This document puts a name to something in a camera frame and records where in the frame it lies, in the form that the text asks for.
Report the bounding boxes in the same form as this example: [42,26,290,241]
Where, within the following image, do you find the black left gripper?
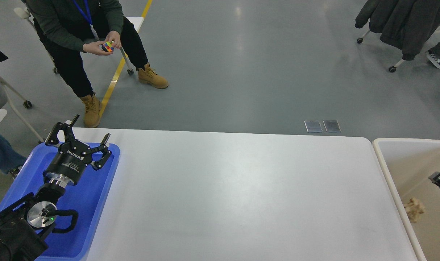
[43,115,112,186]

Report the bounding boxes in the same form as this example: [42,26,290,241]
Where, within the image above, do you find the brown paper ball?
[403,197,426,223]

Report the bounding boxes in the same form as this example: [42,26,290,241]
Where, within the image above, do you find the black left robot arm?
[0,115,112,261]

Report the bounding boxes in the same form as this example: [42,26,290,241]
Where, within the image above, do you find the beige plastic bin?
[372,138,440,261]

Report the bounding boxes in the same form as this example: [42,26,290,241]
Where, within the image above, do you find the blue plastic tray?
[0,144,120,261]

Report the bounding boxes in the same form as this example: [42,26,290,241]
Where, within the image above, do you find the person in jeans left edge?
[0,134,26,179]

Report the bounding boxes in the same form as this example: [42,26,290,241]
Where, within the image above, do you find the white rolling chair left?
[0,42,45,144]

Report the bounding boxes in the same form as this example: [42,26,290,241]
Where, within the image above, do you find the white rolling chair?
[357,18,440,73]
[0,42,45,144]

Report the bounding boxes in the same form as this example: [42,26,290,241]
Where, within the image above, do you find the colourful puzzle cube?
[100,41,114,53]

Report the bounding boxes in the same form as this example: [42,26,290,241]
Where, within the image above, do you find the seated person green sweater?
[26,0,169,128]

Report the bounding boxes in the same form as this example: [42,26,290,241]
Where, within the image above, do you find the white rolling chair right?
[357,18,440,73]

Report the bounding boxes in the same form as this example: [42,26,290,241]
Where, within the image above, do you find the right metal floor plate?
[323,120,341,133]

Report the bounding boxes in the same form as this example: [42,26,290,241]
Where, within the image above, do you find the metal floor plate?
[323,120,341,133]
[304,120,323,133]

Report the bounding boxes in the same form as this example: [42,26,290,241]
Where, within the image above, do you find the left metal floor plate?
[304,120,323,133]

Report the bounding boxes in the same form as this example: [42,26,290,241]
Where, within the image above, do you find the dark jacket on chair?
[354,0,440,61]

